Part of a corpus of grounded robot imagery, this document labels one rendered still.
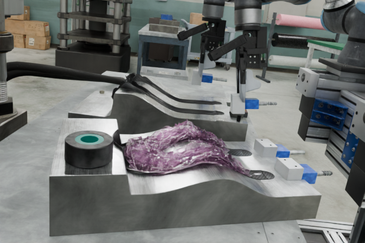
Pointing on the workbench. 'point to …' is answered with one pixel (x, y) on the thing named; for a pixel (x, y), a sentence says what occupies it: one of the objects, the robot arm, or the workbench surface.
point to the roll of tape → (88, 149)
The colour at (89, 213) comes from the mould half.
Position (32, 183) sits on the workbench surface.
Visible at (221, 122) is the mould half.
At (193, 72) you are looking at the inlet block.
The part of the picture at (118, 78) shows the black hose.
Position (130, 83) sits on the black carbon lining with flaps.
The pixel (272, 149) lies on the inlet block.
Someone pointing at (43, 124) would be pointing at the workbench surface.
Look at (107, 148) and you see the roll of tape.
